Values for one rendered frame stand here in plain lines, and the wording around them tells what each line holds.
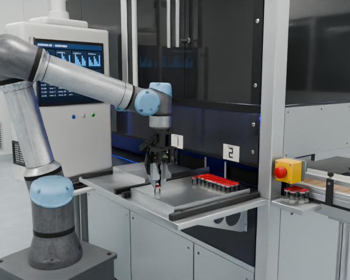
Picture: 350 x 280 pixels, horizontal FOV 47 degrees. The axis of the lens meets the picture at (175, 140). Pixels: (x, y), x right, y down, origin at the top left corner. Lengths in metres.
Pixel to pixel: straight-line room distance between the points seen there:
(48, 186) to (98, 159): 1.05
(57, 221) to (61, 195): 0.07
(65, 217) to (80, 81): 0.38
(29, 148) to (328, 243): 1.26
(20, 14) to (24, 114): 5.58
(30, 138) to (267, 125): 0.78
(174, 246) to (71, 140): 0.73
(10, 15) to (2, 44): 5.61
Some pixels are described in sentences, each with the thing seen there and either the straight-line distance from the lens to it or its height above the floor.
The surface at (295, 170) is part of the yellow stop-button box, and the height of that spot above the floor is 1.00.
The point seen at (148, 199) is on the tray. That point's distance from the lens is 1.36.
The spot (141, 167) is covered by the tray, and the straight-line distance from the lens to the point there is 1.86.
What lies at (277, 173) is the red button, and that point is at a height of 0.99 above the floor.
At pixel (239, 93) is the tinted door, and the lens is 1.51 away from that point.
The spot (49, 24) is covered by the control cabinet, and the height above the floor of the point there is 1.55.
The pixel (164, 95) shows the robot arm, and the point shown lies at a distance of 1.32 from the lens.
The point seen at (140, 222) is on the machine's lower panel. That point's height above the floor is 0.54.
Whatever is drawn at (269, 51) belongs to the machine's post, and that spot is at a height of 1.39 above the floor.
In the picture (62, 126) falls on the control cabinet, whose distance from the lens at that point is 2.03.
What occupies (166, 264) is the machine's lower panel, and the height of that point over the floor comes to 0.39.
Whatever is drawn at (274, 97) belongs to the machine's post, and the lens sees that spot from 1.40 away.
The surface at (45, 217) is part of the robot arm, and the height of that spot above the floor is 0.93.
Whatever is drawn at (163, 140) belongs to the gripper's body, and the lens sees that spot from 1.33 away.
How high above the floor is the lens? 1.32
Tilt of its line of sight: 9 degrees down
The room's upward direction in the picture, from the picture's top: straight up
